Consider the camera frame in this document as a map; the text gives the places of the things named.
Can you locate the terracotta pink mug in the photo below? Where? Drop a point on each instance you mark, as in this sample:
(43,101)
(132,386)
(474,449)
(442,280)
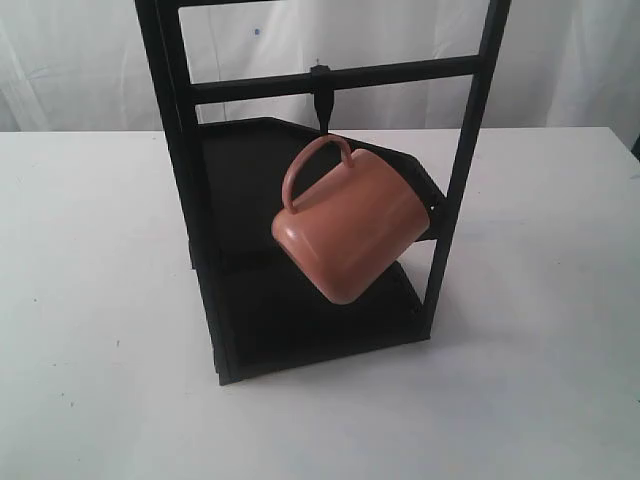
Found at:
(348,227)

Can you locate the black metal shelf rack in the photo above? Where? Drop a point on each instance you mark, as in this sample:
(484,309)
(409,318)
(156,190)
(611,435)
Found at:
(230,143)

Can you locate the white backdrop curtain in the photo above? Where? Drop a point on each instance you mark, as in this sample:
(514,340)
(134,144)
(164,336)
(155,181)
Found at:
(81,65)

